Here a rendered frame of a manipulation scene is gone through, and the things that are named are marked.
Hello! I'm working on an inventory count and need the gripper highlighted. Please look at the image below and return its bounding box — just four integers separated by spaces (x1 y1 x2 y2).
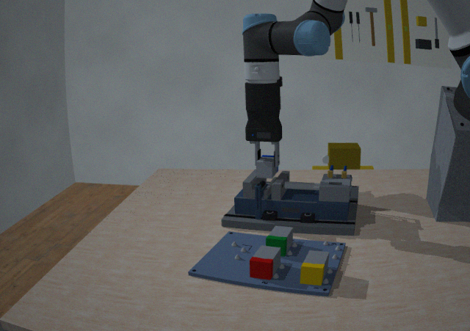
245 62 283 167

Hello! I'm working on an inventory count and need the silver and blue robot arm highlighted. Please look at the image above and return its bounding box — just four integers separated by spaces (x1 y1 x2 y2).
242 0 470 121

